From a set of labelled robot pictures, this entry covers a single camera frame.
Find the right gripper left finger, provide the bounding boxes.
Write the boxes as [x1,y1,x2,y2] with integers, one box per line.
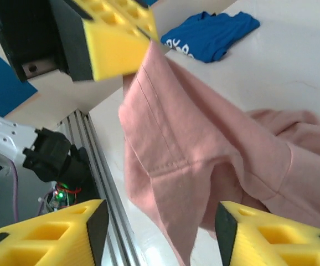
[0,198,110,266]

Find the blue floral wall panel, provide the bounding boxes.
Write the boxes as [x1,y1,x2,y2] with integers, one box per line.
[0,44,39,119]

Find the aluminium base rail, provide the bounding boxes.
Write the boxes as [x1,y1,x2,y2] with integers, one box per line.
[56,109,152,266]

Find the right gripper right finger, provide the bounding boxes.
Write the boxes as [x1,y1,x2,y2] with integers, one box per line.
[214,201,320,266]

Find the folded blue t-shirt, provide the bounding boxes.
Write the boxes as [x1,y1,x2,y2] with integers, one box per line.
[159,10,261,64]

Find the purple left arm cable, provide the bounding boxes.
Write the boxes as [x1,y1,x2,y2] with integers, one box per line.
[9,162,21,224]

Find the pink t-shirt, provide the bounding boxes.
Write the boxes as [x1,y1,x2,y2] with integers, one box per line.
[117,41,320,266]

